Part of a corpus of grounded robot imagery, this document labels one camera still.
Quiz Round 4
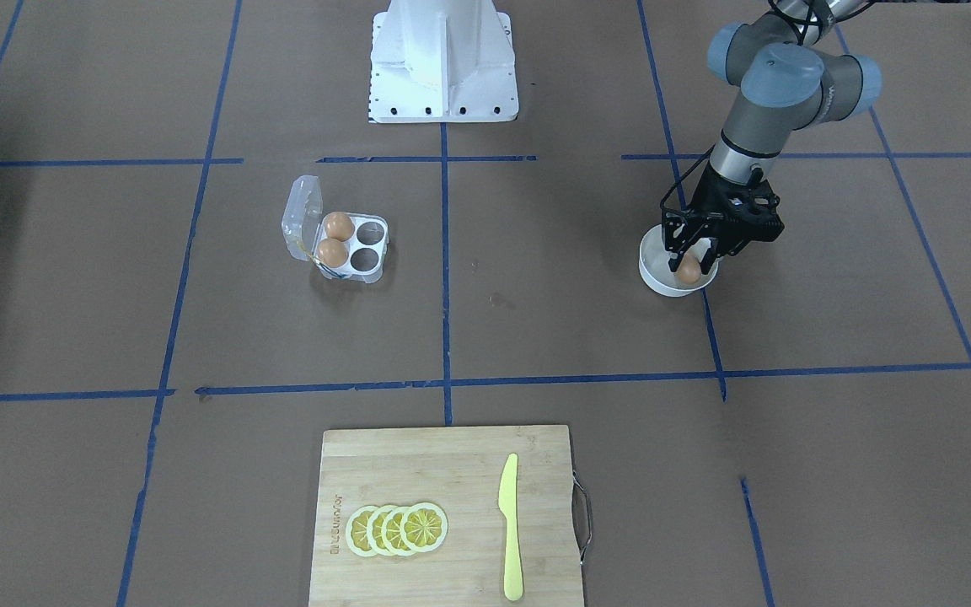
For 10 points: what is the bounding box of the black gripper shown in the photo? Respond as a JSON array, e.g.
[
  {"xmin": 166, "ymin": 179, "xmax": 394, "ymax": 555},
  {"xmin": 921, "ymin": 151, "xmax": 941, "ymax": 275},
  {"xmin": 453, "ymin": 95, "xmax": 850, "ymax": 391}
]
[{"xmin": 660, "ymin": 166, "xmax": 785, "ymax": 276}]

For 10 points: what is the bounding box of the brown egg from bowl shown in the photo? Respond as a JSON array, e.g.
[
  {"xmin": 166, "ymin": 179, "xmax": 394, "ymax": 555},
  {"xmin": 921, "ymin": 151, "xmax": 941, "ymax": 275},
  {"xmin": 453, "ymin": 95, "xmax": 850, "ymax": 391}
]
[{"xmin": 675, "ymin": 256, "xmax": 704, "ymax": 285}]

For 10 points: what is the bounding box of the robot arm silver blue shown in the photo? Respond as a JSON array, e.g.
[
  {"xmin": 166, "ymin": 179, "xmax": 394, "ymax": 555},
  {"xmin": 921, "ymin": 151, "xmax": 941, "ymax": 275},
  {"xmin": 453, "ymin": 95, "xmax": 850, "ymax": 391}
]
[{"xmin": 660, "ymin": 1, "xmax": 883, "ymax": 274}]

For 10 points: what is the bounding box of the clear plastic egg box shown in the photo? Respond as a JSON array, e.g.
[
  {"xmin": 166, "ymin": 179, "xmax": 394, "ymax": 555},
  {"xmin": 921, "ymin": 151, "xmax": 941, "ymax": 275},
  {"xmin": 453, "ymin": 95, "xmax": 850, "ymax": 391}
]
[{"xmin": 281, "ymin": 175, "xmax": 390, "ymax": 284}]

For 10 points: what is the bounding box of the brown egg in box rear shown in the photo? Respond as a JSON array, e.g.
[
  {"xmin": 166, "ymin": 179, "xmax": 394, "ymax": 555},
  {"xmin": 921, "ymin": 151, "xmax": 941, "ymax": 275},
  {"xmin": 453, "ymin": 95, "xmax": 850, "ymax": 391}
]
[{"xmin": 323, "ymin": 212, "xmax": 356, "ymax": 242}]

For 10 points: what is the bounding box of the brown egg in box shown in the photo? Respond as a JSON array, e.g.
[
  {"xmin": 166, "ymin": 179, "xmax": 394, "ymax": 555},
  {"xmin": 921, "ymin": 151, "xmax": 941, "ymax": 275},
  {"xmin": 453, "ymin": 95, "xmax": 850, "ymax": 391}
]
[
  {"xmin": 323, "ymin": 212, "xmax": 356, "ymax": 242},
  {"xmin": 315, "ymin": 238, "xmax": 350, "ymax": 269}
]

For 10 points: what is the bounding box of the brown egg in box front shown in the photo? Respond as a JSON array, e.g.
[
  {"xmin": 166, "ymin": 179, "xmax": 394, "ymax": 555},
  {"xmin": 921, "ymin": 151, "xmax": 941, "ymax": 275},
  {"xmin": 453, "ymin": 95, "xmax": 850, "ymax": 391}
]
[{"xmin": 315, "ymin": 238, "xmax": 350, "ymax": 269}]

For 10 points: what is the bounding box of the white ceramic bowl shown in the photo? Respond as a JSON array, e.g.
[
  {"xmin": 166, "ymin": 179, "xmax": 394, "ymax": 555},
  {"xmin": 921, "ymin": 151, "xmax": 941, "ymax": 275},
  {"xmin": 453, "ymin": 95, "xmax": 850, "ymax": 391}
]
[{"xmin": 637, "ymin": 224, "xmax": 720, "ymax": 298}]

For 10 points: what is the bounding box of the bamboo cutting board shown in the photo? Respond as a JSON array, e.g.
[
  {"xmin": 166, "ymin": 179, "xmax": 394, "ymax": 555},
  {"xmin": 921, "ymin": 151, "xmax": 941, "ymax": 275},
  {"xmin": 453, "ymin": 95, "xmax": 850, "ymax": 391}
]
[{"xmin": 308, "ymin": 424, "xmax": 585, "ymax": 606}]

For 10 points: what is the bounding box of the yellow plastic knife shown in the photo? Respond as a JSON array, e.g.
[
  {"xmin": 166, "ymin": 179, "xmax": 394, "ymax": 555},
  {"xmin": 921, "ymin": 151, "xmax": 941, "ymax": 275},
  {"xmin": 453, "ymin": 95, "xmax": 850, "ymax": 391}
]
[{"xmin": 497, "ymin": 453, "xmax": 524, "ymax": 602}]

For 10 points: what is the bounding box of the lemon slice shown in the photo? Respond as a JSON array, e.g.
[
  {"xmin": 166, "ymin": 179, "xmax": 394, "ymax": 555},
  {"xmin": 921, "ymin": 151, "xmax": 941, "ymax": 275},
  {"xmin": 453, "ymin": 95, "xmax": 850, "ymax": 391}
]
[
  {"xmin": 402, "ymin": 501, "xmax": 448, "ymax": 554},
  {"xmin": 346, "ymin": 506, "xmax": 378, "ymax": 558},
  {"xmin": 380, "ymin": 506, "xmax": 415, "ymax": 556},
  {"xmin": 366, "ymin": 504, "xmax": 396, "ymax": 556}
]

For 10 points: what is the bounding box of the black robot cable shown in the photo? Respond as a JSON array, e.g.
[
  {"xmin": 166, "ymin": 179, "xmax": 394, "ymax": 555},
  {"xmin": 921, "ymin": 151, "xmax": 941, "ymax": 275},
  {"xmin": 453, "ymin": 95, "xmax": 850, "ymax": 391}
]
[{"xmin": 661, "ymin": 152, "xmax": 710, "ymax": 220}]

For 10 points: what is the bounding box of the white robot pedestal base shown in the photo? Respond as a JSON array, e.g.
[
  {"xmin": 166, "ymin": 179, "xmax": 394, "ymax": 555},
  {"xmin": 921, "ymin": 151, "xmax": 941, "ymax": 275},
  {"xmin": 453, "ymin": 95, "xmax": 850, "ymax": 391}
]
[{"xmin": 367, "ymin": 1, "xmax": 520, "ymax": 124}]

